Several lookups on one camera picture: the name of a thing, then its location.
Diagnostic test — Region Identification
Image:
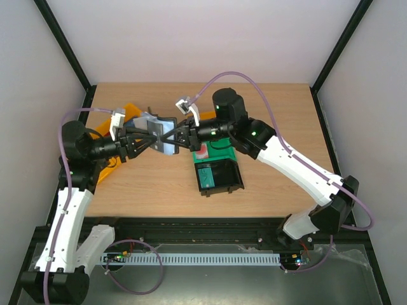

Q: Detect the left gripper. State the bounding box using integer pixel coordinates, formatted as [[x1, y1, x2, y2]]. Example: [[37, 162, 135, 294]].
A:
[[87, 126, 158, 164]]

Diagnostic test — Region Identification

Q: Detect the black VIP card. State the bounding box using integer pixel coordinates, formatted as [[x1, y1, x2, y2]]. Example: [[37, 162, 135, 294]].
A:
[[147, 121, 164, 153]]

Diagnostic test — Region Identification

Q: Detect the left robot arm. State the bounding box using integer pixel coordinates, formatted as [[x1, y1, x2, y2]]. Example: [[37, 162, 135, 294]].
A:
[[20, 121, 157, 304]]

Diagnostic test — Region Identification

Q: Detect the black storage bin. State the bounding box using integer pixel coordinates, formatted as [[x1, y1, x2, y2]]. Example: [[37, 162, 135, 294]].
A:
[[195, 159, 245, 197]]

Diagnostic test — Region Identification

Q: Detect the yellow storage bin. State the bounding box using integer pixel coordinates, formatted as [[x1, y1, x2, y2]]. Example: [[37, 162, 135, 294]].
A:
[[200, 111, 216, 120]]

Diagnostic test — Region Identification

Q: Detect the black frame post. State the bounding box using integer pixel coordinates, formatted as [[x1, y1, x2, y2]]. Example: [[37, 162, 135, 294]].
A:
[[34, 0, 95, 93], [310, 0, 374, 93]]

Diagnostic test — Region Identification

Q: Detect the long yellow divided tray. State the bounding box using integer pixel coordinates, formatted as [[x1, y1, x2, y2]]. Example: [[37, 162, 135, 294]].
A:
[[88, 102, 144, 186]]

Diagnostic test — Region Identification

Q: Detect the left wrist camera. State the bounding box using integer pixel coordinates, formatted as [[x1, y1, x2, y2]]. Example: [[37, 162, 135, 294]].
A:
[[109, 108, 125, 141]]

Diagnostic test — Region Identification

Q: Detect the black aluminium frame rail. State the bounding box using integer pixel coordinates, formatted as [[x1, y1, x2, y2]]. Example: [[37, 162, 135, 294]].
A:
[[31, 217, 369, 252]]

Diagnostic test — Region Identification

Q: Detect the left black frame post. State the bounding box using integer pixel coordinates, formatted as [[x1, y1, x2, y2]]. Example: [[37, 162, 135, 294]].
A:
[[34, 0, 95, 93]]

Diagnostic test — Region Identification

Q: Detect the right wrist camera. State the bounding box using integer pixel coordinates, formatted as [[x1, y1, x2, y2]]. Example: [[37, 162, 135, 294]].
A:
[[175, 96, 201, 127]]

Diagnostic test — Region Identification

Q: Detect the teal card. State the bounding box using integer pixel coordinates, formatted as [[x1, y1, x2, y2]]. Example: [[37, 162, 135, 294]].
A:
[[197, 167, 215, 189]]

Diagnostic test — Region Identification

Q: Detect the right black frame post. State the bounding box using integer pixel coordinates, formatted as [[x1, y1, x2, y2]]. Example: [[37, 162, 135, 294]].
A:
[[310, 0, 374, 93]]

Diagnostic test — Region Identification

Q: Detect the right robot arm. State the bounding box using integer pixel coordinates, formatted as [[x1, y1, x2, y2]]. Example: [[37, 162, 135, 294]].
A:
[[160, 88, 359, 249]]

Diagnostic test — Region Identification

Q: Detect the grey slotted cable duct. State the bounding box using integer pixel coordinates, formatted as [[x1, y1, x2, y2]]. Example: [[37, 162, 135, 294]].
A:
[[109, 253, 280, 266]]

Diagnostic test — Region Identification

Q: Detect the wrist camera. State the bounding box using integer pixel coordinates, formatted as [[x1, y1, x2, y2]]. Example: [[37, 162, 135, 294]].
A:
[[109, 108, 125, 141], [175, 96, 201, 127]]

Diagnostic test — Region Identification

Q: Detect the red circle card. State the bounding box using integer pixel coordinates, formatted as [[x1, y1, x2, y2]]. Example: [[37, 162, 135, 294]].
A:
[[195, 146, 209, 159]]

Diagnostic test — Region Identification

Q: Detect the green storage bin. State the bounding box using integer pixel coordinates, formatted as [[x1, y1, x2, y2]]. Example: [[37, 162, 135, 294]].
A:
[[193, 138, 237, 163]]

